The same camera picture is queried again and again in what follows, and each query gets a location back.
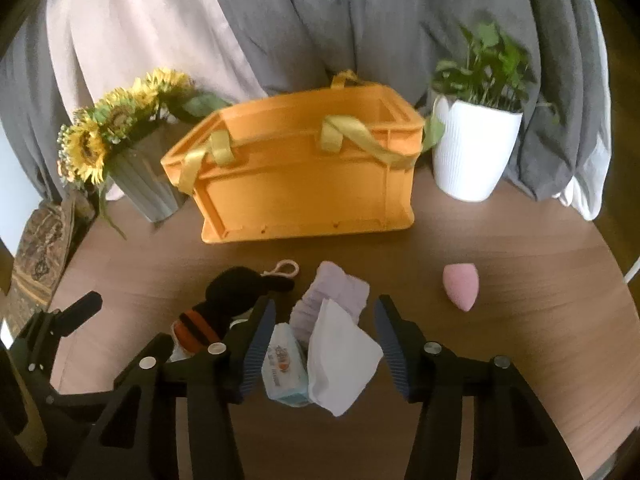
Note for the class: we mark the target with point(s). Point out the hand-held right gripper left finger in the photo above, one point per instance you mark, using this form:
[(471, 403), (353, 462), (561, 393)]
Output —
[(255, 347)]

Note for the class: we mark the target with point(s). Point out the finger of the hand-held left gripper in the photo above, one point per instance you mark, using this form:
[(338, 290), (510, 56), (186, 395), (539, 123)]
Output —
[(75, 310)]

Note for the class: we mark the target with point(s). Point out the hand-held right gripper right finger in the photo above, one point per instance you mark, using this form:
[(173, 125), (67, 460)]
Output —
[(395, 347)]

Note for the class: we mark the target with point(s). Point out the white tissue pack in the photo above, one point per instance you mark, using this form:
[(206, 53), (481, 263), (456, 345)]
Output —
[(340, 355)]

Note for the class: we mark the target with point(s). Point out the light purple cloth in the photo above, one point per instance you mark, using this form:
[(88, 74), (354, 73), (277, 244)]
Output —
[(335, 285)]

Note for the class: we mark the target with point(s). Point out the pink makeup sponge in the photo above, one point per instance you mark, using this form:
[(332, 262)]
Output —
[(460, 287)]

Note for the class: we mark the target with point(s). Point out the orange plastic crate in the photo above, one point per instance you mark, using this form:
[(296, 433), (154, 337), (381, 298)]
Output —
[(300, 200)]

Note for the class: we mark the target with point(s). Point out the brown patterned cloth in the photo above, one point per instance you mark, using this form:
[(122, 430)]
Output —
[(40, 250)]

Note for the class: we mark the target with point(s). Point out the grey ribbed vase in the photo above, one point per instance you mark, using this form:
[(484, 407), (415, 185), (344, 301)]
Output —
[(145, 185)]

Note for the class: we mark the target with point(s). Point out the sunflower bouquet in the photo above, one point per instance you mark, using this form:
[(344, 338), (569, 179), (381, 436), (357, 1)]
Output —
[(90, 145)]

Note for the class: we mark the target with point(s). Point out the grey curtain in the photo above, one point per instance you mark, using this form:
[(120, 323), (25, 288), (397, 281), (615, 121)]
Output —
[(25, 110), (375, 10)]

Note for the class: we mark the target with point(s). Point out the white ribbed plant pot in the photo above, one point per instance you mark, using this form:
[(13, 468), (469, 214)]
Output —
[(470, 155)]

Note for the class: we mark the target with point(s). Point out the white curved tube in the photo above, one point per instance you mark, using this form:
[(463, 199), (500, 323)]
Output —
[(632, 267)]

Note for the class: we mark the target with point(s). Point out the white curtain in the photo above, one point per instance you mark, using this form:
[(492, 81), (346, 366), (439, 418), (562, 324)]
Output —
[(590, 185)]

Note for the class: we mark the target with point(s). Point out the beige pink curtain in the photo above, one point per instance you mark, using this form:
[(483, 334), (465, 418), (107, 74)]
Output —
[(140, 25)]

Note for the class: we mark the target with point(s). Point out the green leafy plant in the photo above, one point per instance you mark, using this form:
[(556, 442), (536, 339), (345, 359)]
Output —
[(490, 60)]

